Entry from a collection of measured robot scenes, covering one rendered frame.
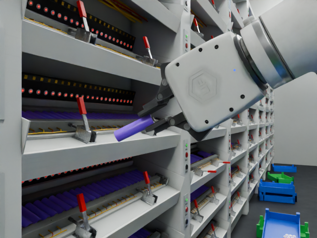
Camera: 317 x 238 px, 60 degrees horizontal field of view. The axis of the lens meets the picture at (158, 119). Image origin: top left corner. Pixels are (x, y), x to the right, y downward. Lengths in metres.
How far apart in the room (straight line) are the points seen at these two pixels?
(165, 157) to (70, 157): 0.51
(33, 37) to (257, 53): 0.33
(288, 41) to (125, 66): 0.42
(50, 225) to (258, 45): 0.48
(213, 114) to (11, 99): 0.28
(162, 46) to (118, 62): 0.39
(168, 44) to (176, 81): 0.64
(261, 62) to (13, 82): 0.32
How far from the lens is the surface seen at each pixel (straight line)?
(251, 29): 0.33
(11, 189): 0.44
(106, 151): 0.59
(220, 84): 0.34
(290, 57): 0.32
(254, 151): 3.01
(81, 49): 0.55
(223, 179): 1.65
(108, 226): 0.66
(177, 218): 1.00
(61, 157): 0.50
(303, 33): 0.32
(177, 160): 0.95
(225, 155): 1.62
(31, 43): 0.48
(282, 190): 2.83
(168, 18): 0.92
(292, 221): 2.07
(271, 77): 0.33
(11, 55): 0.44
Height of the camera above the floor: 0.76
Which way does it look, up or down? level
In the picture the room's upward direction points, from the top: straight up
